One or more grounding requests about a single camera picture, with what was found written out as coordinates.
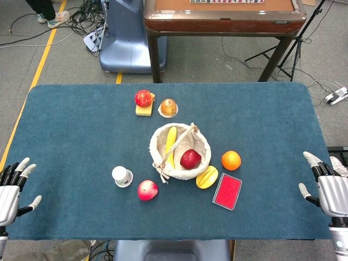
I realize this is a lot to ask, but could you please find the pink-red apple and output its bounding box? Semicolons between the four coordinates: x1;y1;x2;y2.
137;179;159;202

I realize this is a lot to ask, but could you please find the orange fruit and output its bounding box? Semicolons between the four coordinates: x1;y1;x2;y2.
221;150;242;172

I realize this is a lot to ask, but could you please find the yellow banana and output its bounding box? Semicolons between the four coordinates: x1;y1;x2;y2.
165;126;178;169

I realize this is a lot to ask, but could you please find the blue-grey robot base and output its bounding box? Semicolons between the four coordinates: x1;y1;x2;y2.
98;0;168;74

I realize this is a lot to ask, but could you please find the brown mahjong table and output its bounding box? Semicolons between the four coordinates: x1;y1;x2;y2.
142;0;307;84

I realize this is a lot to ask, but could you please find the white power strip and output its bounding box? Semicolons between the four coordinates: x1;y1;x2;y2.
83;26;105;52

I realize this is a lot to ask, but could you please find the person's sneaker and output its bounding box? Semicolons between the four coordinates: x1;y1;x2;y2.
47;10;71;29

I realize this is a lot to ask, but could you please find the dark red apple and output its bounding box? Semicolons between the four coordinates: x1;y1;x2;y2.
179;148;202;170

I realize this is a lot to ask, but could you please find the white fabric-lined wicker basket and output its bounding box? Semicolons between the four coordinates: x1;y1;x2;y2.
148;122;212;184

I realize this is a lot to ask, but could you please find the red pomegranate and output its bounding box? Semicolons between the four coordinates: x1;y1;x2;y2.
134;90;156;108

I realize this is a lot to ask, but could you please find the yellow starfruit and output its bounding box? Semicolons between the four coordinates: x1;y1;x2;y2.
195;165;219;190

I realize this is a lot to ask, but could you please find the white yogurt cup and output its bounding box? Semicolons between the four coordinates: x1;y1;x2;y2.
111;165;134;189

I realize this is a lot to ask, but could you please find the orange jelly cup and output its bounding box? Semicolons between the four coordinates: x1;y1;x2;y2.
158;98;179;119

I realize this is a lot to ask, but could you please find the blue-grey robot chassis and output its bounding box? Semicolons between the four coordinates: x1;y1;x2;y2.
112;239;232;261

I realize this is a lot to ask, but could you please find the white foot pedal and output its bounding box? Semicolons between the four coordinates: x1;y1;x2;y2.
322;86;348;106

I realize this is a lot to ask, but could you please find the black tripod stand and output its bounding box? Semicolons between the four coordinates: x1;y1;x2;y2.
244;0;327;82

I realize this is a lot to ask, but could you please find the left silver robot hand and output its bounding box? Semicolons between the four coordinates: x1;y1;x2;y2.
0;157;43;227

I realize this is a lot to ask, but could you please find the yellow sponge block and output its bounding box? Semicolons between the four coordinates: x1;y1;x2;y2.
135;101;154;117

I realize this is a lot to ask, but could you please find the red card box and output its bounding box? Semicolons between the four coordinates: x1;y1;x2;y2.
212;172;243;212

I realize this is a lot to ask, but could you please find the blue felt table mat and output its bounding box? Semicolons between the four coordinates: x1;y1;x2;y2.
5;82;335;241

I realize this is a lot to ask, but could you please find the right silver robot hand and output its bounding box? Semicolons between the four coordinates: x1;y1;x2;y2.
298;151;348;218

